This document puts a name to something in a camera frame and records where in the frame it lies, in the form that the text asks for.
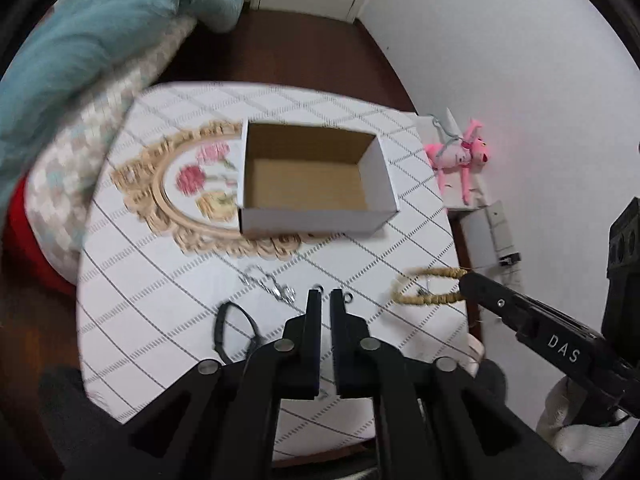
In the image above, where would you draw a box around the wooden bead bracelet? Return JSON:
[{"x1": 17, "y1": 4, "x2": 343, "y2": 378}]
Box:
[{"x1": 389, "y1": 266, "x2": 471, "y2": 307}]

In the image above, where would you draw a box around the black wristband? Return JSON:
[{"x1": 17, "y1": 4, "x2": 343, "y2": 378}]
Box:
[{"x1": 212, "y1": 301, "x2": 266, "y2": 365}]

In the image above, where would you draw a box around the silver chain bracelet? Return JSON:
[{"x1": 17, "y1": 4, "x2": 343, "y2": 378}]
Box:
[{"x1": 238, "y1": 264, "x2": 298, "y2": 305}]

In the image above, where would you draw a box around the white cardboard box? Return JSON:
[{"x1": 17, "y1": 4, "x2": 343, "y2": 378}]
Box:
[{"x1": 238, "y1": 122, "x2": 399, "y2": 238}]

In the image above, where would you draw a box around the white checked tablecloth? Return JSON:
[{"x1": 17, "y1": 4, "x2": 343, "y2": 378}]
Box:
[{"x1": 77, "y1": 84, "x2": 478, "y2": 422}]

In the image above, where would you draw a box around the pink panther plush toy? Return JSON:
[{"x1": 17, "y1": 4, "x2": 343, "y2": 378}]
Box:
[{"x1": 424, "y1": 118, "x2": 489, "y2": 206}]

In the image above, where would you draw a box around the checked bed sheet mattress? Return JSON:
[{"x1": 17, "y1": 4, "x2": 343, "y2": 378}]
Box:
[{"x1": 25, "y1": 16, "x2": 196, "y2": 284}]

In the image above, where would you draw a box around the red blanket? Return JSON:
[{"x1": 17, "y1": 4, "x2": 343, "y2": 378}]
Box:
[{"x1": 2, "y1": 176, "x2": 77, "y2": 298}]

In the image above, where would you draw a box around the teal duvet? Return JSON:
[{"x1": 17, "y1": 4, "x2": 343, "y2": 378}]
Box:
[{"x1": 1, "y1": 0, "x2": 244, "y2": 205}]

